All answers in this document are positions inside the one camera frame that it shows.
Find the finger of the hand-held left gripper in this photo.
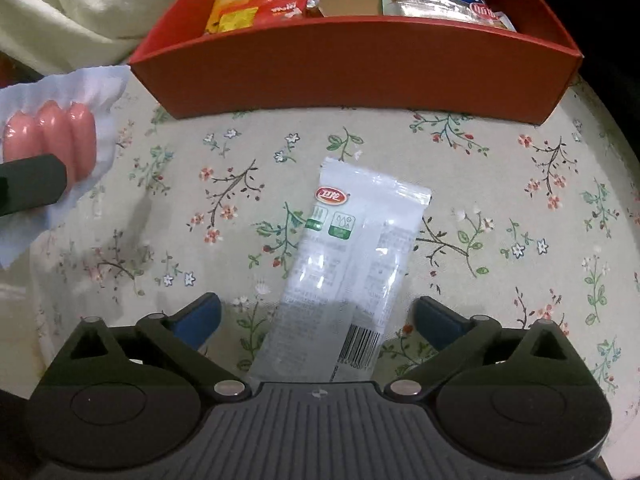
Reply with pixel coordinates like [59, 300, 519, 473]
[0, 154, 68, 217]

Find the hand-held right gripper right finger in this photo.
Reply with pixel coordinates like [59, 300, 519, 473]
[384, 296, 585, 402]

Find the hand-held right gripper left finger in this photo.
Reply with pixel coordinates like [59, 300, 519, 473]
[50, 294, 251, 402]

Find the pink sausage packet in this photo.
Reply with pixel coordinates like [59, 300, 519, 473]
[0, 65, 132, 270]

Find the white stick snack packet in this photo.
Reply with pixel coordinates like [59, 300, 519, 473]
[248, 156, 433, 385]

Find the red cardboard box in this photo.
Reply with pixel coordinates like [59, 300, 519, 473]
[127, 0, 583, 127]

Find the yellow orange snack packet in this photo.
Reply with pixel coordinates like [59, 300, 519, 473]
[204, 0, 259, 37]

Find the red orange snack packet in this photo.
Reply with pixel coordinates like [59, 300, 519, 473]
[250, 0, 323, 27]

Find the floral table cloth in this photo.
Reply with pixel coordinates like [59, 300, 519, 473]
[0, 67, 640, 461]

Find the white blanket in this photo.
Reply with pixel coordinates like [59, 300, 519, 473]
[0, 0, 221, 78]

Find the grey marble coffee table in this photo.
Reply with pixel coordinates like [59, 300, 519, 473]
[530, 0, 640, 136]

